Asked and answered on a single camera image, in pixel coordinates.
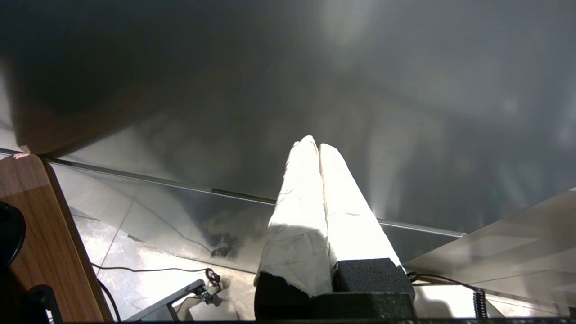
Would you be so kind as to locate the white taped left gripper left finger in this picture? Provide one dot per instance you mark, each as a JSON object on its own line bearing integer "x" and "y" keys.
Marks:
{"x": 297, "y": 225}

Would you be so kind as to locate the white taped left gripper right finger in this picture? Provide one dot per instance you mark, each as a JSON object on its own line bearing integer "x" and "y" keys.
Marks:
{"x": 351, "y": 216}

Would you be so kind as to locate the black metal stand leg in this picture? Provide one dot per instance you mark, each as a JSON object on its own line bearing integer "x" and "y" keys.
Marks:
{"x": 166, "y": 299}

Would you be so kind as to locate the stainless steel appliance door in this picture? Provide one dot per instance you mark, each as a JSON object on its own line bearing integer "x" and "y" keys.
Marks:
{"x": 270, "y": 67}

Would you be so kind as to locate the gray cabinet panel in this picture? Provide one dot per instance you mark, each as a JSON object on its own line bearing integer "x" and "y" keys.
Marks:
{"x": 517, "y": 252}

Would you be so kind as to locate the wooden table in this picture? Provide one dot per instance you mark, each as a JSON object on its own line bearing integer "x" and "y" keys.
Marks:
{"x": 40, "y": 225}

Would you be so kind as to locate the black clamp block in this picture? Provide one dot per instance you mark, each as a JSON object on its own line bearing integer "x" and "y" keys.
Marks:
{"x": 42, "y": 303}

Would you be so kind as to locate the black round object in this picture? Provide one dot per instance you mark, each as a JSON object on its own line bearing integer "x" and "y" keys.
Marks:
{"x": 9, "y": 234}

